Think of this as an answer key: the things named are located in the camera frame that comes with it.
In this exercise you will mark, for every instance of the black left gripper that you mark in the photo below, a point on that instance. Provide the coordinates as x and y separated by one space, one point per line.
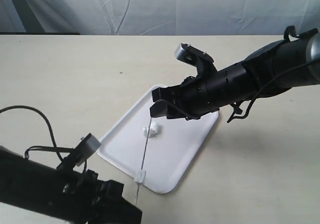
99 202

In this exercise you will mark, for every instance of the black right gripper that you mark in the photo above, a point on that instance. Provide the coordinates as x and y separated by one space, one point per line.
188 99

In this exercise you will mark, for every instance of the thin metal skewer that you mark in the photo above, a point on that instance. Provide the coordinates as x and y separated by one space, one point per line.
142 163

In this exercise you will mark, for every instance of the white marshmallow piece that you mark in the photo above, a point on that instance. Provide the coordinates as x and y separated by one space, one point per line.
154 129
145 131
140 177

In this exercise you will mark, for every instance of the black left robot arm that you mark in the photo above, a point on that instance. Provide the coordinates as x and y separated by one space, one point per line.
35 187

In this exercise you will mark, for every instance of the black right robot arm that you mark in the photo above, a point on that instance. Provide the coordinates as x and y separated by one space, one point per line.
271 70

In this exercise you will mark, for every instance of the white plastic tray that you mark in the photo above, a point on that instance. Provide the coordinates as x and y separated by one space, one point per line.
168 154

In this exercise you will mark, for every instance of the grey fabric backdrop curtain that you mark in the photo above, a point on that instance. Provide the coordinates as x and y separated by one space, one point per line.
158 17

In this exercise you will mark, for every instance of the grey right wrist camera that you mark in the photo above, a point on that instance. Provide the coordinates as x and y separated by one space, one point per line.
189 54

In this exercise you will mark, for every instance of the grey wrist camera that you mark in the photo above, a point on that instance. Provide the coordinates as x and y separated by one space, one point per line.
189 54
89 145

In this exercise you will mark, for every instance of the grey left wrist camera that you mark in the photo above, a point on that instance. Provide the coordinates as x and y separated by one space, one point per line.
89 145

